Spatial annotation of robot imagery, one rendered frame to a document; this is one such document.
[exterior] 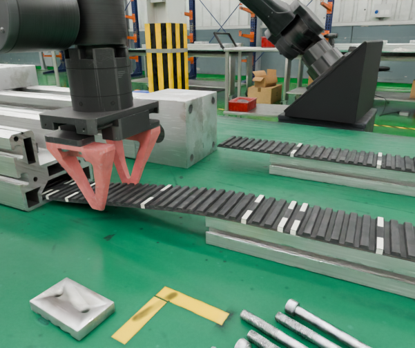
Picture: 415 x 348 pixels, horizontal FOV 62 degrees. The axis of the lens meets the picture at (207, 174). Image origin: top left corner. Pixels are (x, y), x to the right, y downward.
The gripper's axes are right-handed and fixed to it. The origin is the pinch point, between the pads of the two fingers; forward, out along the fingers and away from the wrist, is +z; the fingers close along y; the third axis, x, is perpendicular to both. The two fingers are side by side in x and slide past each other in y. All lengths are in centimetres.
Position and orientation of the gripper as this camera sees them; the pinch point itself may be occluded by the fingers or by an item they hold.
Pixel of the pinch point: (114, 192)
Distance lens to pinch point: 38.3
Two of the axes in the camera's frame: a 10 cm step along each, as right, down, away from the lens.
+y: -4.4, 3.3, -8.3
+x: 9.0, 1.5, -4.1
